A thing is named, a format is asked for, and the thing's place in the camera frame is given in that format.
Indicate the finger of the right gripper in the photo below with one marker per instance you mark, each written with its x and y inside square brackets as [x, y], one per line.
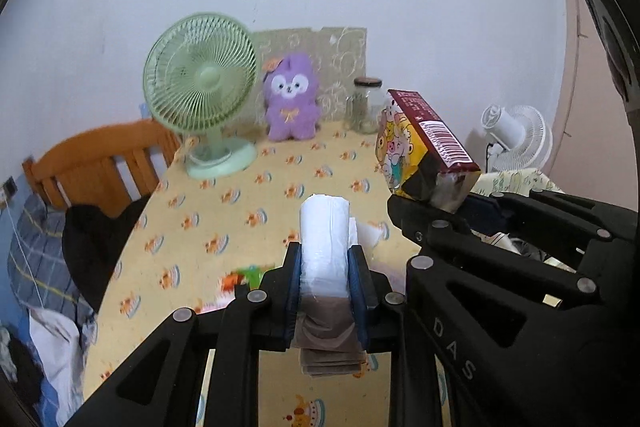
[604, 271]
[547, 218]

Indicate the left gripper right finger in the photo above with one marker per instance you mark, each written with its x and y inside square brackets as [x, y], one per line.
[467, 352]

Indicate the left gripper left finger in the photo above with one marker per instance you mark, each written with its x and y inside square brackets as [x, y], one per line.
[202, 365]

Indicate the cartoon tissue pack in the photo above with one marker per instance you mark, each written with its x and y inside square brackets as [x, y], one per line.
[420, 157]

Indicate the green sponge pack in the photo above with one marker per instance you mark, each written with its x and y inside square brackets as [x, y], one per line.
[250, 276]

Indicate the white folded towel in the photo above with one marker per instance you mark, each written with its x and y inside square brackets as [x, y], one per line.
[367, 235]

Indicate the beige door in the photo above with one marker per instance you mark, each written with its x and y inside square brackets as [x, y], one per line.
[593, 154]

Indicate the patterned storage box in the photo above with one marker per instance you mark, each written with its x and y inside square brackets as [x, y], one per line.
[514, 187]

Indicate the pile of clothes on bed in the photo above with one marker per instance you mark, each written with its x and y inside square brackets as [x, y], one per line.
[43, 359]

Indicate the white standing fan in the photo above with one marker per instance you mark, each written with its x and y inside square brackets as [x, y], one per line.
[519, 138]

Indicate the glass jar with lid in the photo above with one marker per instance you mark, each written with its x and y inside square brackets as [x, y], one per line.
[364, 105]

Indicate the yellow patterned tablecloth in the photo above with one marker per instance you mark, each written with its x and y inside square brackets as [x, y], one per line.
[193, 232]

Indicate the black garment on chair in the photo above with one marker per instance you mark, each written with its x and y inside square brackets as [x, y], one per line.
[92, 243]

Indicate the blue plaid pillow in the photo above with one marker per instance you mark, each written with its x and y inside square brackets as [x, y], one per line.
[38, 274]

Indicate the purple plush toy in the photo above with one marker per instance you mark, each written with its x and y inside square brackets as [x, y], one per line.
[290, 88]

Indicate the green desk fan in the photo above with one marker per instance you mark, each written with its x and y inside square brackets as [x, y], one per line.
[198, 75]

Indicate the patterned board against wall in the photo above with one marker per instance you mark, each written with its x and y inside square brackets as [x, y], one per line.
[337, 54]

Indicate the wall power socket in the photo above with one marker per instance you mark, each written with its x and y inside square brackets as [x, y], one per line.
[8, 189]

